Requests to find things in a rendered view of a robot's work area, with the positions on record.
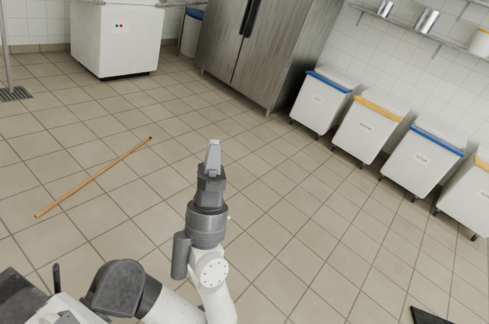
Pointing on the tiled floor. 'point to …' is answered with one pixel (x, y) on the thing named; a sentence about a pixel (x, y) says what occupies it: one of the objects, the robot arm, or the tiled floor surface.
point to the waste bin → (191, 31)
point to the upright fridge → (271, 22)
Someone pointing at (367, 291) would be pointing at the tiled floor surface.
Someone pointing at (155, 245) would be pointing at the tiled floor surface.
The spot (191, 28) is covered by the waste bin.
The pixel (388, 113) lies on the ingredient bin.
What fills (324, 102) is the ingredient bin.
